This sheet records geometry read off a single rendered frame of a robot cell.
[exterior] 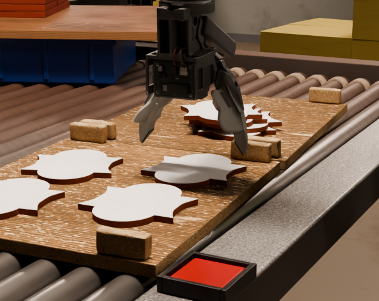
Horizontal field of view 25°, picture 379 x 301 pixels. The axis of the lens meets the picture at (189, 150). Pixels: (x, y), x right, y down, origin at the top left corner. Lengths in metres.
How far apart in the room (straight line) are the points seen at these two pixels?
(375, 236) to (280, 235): 2.62
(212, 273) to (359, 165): 0.49
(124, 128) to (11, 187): 0.36
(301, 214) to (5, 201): 0.36
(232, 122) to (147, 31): 0.72
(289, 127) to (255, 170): 0.26
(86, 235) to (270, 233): 0.22
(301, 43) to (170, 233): 4.83
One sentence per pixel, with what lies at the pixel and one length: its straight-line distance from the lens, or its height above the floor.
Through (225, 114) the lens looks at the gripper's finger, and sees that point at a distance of 1.11.
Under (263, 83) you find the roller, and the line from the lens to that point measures 1.92.
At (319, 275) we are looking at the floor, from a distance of 3.23.
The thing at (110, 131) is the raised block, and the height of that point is 0.95.
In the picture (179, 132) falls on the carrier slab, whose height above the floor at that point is 0.94.
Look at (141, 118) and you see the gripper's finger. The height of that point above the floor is 1.01.
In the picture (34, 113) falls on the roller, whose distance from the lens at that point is 1.64.
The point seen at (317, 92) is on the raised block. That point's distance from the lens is 1.63.
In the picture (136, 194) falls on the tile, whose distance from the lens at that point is 1.07.
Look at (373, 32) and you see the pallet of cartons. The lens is 5.53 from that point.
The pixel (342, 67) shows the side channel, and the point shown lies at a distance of 2.00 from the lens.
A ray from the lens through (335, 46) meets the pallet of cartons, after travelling 5.67.
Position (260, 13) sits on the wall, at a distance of 8.76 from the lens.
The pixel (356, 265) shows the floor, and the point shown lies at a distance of 3.34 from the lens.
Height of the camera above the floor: 1.28
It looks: 15 degrees down
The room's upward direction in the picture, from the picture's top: straight up
